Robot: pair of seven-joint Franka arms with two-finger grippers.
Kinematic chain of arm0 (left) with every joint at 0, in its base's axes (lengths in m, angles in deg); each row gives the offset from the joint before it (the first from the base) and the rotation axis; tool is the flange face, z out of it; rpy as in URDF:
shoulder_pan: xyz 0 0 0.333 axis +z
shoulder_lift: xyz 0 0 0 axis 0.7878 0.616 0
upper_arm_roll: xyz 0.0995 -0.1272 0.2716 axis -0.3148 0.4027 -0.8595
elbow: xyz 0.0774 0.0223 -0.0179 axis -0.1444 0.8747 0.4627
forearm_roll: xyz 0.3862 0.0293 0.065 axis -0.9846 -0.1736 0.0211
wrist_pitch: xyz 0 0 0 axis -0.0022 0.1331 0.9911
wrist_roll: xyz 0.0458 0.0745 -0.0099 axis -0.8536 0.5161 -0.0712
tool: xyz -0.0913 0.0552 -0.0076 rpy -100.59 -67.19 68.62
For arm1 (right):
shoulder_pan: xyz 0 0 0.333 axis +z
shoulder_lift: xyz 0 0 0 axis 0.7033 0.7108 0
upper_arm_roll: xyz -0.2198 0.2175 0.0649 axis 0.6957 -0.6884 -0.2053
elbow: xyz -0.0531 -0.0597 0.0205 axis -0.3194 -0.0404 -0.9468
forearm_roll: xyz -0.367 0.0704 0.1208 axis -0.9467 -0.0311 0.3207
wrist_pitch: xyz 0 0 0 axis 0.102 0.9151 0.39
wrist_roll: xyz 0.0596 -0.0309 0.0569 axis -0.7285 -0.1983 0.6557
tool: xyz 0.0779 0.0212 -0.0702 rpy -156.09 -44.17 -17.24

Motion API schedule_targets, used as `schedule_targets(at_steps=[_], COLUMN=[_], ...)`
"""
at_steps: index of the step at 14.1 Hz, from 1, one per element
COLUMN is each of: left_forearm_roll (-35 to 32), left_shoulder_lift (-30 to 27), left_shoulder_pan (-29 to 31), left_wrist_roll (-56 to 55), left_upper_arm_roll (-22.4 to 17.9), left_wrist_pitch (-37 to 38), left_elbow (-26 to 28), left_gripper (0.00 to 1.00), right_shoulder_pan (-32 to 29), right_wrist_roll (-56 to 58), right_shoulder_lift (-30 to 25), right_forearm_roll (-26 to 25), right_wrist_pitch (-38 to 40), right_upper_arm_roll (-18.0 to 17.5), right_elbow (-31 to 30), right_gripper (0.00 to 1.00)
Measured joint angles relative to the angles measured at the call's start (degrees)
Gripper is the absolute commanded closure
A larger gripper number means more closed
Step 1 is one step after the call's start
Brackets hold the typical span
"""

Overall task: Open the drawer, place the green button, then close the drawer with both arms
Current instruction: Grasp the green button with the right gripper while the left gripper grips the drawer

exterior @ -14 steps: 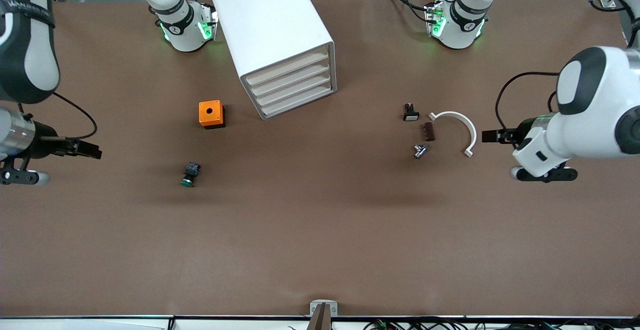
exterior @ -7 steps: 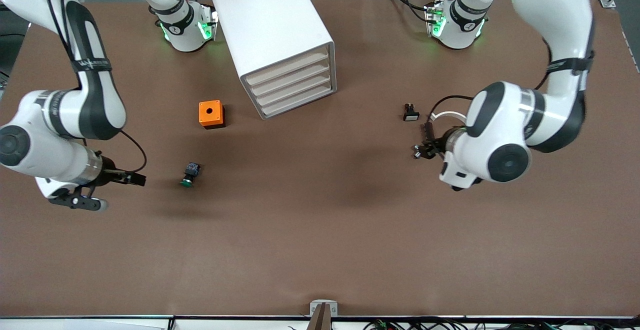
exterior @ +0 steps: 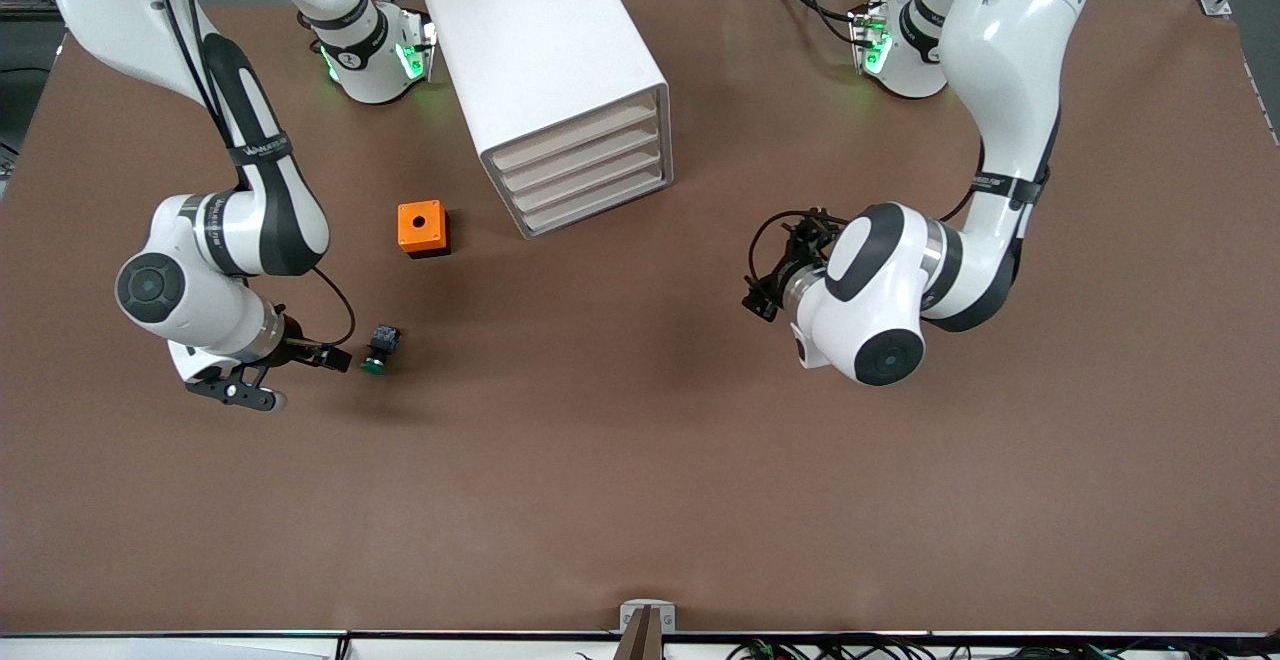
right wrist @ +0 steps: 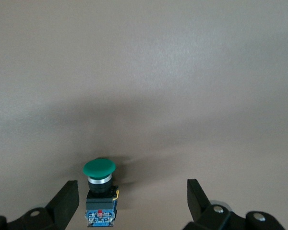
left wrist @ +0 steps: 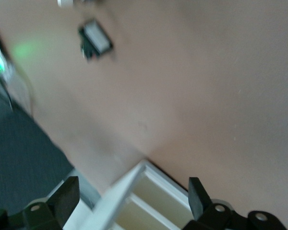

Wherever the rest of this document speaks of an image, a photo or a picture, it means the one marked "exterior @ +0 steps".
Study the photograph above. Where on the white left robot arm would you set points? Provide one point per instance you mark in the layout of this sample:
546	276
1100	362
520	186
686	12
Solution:
1010	60

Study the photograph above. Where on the white table edge rail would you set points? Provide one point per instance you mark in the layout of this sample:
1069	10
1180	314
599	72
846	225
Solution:
200	648

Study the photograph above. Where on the green push button switch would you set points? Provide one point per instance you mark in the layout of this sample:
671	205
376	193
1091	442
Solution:
383	342

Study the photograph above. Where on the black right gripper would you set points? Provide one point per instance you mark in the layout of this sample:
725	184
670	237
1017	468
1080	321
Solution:
293	345

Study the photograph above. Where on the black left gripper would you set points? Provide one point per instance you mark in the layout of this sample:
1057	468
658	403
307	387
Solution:
779	278

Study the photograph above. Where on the orange button enclosure box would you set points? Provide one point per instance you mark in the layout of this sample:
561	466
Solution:
408	235

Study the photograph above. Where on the grey metal bracket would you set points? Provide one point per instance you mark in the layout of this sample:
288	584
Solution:
628	620

